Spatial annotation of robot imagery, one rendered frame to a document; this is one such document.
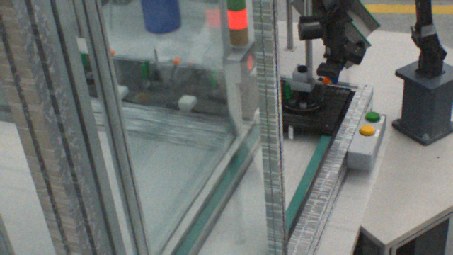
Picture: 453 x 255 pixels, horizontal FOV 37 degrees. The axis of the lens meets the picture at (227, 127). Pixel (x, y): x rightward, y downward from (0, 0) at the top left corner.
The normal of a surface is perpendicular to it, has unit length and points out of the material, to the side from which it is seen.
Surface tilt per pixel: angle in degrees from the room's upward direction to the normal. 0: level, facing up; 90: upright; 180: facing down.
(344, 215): 0
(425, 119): 90
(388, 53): 0
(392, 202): 0
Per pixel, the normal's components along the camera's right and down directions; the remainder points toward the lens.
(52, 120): 0.93, 0.15
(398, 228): -0.08, -0.83
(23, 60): -0.37, 0.55
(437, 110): 0.54, 0.44
